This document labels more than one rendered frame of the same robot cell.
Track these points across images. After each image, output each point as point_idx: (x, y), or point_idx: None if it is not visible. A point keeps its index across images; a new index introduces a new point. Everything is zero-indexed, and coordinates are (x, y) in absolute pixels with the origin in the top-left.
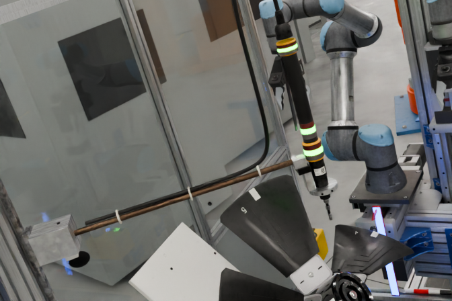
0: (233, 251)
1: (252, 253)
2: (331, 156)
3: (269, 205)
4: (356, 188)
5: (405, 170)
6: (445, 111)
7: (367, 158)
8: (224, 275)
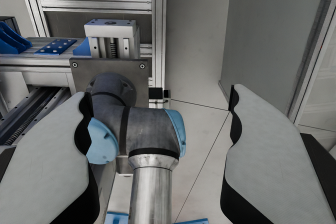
0: (298, 6)
1: (274, 38)
2: (169, 110)
3: None
4: (146, 85)
5: None
6: None
7: (110, 104)
8: None
